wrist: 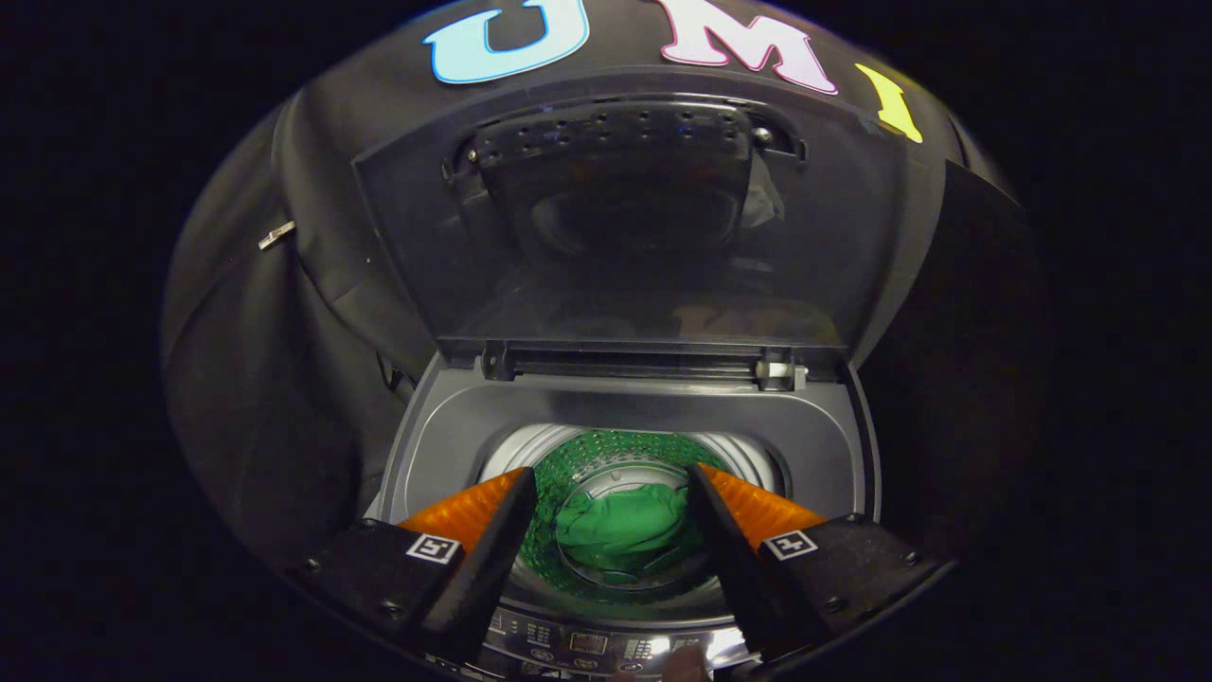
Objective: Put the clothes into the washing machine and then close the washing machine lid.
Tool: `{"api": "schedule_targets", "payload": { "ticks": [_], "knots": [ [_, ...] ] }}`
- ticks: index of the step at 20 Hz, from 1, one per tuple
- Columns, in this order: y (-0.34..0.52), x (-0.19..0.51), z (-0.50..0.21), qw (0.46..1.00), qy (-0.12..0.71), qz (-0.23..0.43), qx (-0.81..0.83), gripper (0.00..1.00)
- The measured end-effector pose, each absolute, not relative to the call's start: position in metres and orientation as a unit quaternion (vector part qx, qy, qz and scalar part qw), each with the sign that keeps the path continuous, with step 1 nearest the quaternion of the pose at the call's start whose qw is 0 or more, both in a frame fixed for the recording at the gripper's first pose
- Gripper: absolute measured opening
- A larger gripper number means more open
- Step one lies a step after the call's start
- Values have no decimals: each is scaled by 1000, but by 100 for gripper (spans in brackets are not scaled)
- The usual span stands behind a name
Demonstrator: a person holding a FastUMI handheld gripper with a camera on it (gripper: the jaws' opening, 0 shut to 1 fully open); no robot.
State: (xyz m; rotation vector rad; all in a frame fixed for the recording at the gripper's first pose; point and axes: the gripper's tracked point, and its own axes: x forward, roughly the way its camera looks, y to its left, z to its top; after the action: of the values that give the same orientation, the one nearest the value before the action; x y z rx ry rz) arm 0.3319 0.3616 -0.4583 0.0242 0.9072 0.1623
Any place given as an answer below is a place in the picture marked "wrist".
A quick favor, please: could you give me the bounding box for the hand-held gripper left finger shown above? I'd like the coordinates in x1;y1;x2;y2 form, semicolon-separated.
284;466;539;666

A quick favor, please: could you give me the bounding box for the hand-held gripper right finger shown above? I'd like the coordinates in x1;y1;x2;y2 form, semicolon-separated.
684;462;950;664

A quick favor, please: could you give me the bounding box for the green polo shirt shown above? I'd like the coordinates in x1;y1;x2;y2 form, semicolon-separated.
554;481;692;575

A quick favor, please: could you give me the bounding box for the grey washing machine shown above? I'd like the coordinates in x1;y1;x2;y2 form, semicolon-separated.
365;349;883;679

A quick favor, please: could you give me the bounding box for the dark translucent washing machine lid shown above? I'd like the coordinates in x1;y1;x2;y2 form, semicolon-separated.
352;68;916;382

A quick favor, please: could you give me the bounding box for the black backdrop cloth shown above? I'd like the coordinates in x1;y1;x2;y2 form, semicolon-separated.
161;0;1043;571

